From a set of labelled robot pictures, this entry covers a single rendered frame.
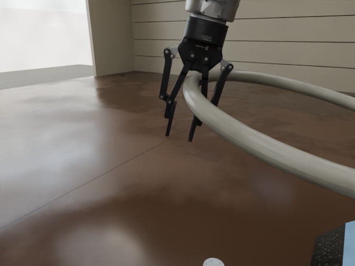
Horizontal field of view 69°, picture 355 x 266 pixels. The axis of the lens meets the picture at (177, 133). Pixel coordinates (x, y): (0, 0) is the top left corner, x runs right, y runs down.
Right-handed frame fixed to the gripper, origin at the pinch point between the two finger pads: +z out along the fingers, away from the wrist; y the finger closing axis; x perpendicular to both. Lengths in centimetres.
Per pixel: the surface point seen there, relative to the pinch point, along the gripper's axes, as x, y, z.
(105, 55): 715, -239, 142
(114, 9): 767, -241, 18
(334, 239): -8.6, 36.2, 14.1
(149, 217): 82, -2, 106
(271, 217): 88, 78, 88
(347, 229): -7.6, 38.3, 11.7
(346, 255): -14.4, 34.5, 12.1
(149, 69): 782, -112, 167
